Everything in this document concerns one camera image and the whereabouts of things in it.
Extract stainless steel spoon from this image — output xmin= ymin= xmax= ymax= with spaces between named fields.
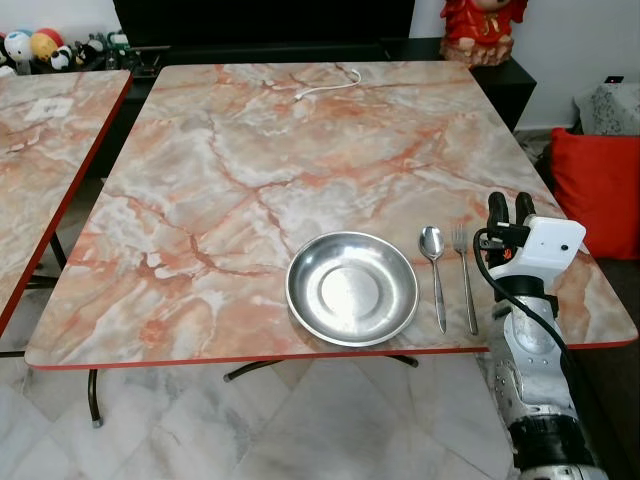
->
xmin=418 ymin=226 xmax=448 ymax=334

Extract red figurine statue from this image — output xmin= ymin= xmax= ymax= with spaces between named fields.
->
xmin=440 ymin=0 xmax=520 ymax=68

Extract stainless steel fork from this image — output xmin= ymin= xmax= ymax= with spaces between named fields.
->
xmin=452 ymin=228 xmax=480 ymax=336

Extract round stainless steel plate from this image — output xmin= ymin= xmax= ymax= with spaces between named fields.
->
xmin=286 ymin=231 xmax=420 ymax=348

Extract green toy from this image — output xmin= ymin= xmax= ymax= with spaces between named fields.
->
xmin=105 ymin=31 xmax=132 ymax=63

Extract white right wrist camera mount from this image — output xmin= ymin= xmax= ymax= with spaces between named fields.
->
xmin=497 ymin=214 xmax=588 ymax=283

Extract grey patterned cushion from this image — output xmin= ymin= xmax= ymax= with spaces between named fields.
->
xmin=574 ymin=81 xmax=640 ymax=138

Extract black and white plush toy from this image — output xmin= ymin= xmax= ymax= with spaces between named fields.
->
xmin=50 ymin=37 xmax=108 ymax=72

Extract yellow and red plush toy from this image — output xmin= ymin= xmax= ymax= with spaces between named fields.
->
xmin=30 ymin=27 xmax=64 ymax=64

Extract white charging cable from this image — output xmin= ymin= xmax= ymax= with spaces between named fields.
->
xmin=294 ymin=67 xmax=363 ymax=101

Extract black television screen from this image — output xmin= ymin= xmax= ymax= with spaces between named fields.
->
xmin=112 ymin=0 xmax=417 ymax=48

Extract white and blue plush toy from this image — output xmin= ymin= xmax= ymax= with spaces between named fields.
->
xmin=2 ymin=30 xmax=36 ymax=69

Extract red cushion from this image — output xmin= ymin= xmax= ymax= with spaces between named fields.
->
xmin=549 ymin=127 xmax=640 ymax=262

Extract black metal side table legs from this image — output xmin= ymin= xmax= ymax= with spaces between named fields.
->
xmin=0 ymin=230 xmax=68 ymax=360

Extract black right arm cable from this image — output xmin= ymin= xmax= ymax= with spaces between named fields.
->
xmin=472 ymin=227 xmax=585 ymax=421

